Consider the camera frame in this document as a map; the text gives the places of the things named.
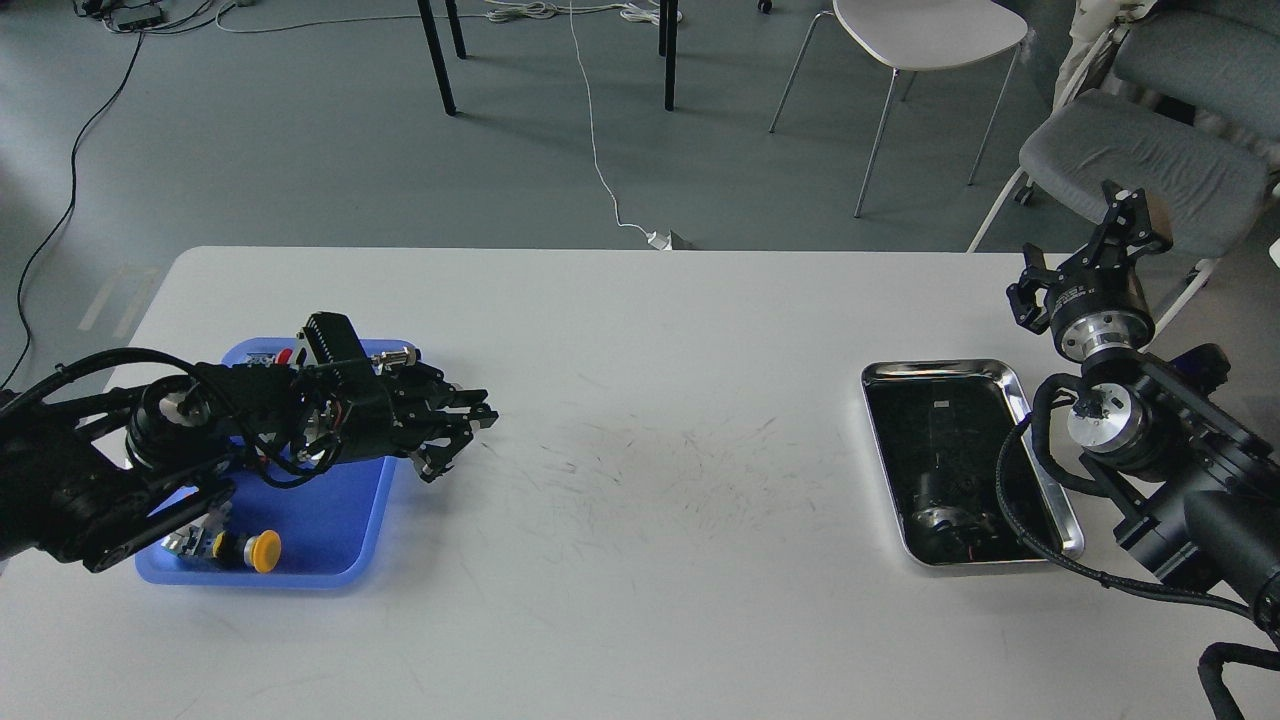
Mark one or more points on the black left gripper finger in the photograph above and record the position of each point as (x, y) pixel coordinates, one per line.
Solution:
(452, 409)
(432, 457)

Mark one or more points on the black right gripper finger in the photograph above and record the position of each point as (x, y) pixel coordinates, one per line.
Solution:
(1125, 234)
(1027, 310)

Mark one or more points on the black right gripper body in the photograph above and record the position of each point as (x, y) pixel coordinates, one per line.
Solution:
(1093, 308)

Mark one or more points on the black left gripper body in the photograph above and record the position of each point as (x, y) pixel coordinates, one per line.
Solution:
(373, 414)

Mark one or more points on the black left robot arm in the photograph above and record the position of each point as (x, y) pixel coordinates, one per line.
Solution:
(116, 451)

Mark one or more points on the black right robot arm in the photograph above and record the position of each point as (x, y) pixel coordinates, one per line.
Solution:
(1197, 490)

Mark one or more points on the grey upholstered chair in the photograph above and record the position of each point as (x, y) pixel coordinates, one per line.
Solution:
(1212, 190)

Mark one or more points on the blue plastic tray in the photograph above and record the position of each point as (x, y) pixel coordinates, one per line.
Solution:
(329, 529)

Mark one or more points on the grey chair in corner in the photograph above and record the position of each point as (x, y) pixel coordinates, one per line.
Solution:
(1218, 57)

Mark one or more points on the silver metal tray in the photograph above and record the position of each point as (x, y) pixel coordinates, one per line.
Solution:
(939, 427)

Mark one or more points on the yellow mushroom push button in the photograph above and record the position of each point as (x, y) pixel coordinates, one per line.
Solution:
(226, 550)

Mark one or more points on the white plastic chair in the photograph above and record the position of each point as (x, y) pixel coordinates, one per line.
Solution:
(920, 37)

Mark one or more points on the black table leg left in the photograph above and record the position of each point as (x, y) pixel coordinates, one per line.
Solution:
(436, 49)

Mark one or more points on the black table leg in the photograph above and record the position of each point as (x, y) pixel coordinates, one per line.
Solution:
(669, 17)
(436, 49)

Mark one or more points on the black table leg right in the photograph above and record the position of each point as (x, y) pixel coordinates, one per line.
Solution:
(669, 17)

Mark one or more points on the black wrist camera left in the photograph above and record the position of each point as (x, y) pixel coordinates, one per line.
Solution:
(328, 339)

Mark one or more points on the red push button switch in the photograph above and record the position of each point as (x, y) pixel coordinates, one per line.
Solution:
(282, 356)

